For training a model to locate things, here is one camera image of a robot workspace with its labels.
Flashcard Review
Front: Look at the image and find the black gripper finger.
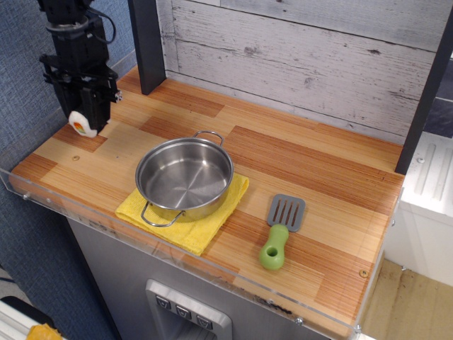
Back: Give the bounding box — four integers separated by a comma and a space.
80, 88, 110, 134
53, 83, 83, 119

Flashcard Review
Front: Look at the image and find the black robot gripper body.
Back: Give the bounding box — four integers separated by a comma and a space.
40, 17, 122, 102

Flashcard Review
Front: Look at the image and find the plush sushi roll toy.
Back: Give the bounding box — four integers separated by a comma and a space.
69, 110, 110, 138

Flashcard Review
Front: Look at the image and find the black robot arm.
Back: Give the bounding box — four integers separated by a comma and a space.
38, 1, 122, 138

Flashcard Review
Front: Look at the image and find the clear acrylic table guard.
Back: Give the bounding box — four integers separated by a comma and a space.
0, 49, 405, 340

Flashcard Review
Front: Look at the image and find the stainless steel pot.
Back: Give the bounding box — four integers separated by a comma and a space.
135, 130, 234, 227

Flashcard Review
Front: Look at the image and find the grey toy fridge cabinet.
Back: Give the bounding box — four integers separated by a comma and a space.
69, 220, 323, 339

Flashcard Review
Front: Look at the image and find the yellow cloth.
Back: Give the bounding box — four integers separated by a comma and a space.
115, 174, 249, 256

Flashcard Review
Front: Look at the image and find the silver dispenser button panel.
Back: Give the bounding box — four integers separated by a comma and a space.
145, 279, 233, 339

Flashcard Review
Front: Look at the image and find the yellow object bottom left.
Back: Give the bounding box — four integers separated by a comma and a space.
25, 324, 63, 340

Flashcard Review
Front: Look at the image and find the white ribbed side counter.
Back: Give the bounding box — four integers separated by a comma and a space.
401, 132, 452, 219

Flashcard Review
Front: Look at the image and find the black left frame post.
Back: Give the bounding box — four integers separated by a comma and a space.
128, 0, 166, 95

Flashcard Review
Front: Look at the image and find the black frame post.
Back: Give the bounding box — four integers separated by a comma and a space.
128, 0, 166, 95
395, 8, 452, 175

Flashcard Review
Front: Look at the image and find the grey spatula green handle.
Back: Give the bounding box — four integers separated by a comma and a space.
259, 194, 306, 271

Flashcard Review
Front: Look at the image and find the black right frame post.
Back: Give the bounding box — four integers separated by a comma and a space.
395, 8, 452, 175

